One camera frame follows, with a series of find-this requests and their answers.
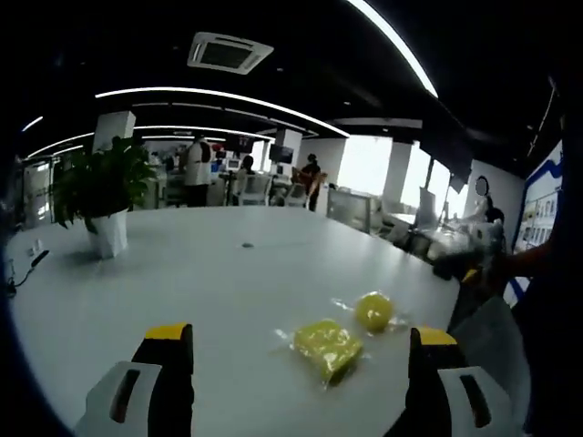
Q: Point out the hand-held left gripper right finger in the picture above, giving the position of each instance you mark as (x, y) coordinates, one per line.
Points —
(426, 378)

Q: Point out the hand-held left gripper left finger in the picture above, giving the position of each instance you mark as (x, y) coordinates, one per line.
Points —
(169, 364)

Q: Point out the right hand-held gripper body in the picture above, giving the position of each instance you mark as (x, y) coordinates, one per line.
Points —
(485, 239)

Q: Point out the yellow round silicone block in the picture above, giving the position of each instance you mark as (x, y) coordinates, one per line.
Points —
(374, 311)

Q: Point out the yellow rectangular silicone block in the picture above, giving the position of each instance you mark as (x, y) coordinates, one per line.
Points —
(325, 348)

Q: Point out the grey chair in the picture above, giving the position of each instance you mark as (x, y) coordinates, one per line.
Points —
(494, 341)

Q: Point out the green potted plant white pot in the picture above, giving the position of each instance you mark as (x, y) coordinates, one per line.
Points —
(102, 191)

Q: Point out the curved ceiling light strip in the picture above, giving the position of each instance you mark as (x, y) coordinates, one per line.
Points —
(401, 50)

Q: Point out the long ceiling light strip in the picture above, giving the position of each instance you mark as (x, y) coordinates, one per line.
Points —
(228, 96)

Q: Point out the white ceiling air vent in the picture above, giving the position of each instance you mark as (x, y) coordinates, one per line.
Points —
(230, 52)

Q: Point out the blue wall poster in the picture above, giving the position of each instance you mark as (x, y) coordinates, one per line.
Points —
(542, 205)

